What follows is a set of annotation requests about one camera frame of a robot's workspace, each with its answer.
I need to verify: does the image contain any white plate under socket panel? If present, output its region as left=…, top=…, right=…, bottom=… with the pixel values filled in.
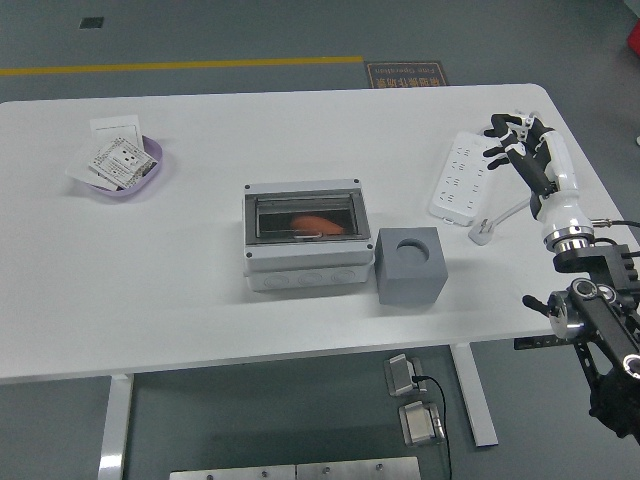
left=64, top=149, right=121, bottom=191

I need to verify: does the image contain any black table control strip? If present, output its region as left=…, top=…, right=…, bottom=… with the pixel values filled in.
left=513, top=335, right=557, bottom=350

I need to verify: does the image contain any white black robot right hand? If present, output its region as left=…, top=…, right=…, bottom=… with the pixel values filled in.
left=482, top=110, right=594, bottom=246

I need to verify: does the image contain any white table leg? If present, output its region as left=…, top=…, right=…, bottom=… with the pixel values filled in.
left=97, top=373, right=135, bottom=480
left=449, top=343, right=499, bottom=448

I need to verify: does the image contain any brown floor sign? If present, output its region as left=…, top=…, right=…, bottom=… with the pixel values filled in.
left=364, top=60, right=450, bottom=90

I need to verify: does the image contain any purple plastic tray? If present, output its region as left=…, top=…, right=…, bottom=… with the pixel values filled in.
left=74, top=134, right=165, bottom=202

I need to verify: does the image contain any white printed socket panel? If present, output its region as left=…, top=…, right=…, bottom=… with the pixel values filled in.
left=88, top=137, right=156, bottom=189

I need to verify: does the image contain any grey metal base plate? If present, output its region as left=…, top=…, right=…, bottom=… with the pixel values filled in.
left=169, top=463, right=297, bottom=480
left=296, top=456, right=421, bottom=480

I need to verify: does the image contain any blank white switch plate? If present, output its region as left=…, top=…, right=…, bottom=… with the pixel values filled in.
left=89, top=115, right=144, bottom=151

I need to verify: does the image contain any white power strip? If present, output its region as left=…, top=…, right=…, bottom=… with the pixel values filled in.
left=428, top=130, right=497, bottom=226

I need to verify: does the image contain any yellow floor tape line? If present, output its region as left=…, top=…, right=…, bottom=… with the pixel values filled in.
left=0, top=55, right=365, bottom=77

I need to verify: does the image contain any black pedal cable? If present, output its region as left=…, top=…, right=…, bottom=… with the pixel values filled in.
left=412, top=374, right=452, bottom=480

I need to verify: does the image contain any metal foot pedal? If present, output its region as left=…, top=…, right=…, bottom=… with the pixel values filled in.
left=398, top=400, right=446, bottom=445
left=383, top=353, right=429, bottom=398

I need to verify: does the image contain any grey electrical enclosure box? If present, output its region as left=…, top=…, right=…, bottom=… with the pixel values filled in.
left=242, top=178, right=376, bottom=294

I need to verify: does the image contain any orange cylinder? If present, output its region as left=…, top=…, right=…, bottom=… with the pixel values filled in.
left=289, top=213, right=346, bottom=236

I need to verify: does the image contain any grey cube with round hole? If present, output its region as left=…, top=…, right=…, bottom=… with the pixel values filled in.
left=373, top=227, right=448, bottom=307

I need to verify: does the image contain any white power cord with plug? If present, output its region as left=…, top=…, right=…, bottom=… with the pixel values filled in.
left=468, top=125, right=532, bottom=247

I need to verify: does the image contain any transparent hinged box lid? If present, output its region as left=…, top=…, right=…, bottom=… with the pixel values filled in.
left=244, top=191, right=372, bottom=246

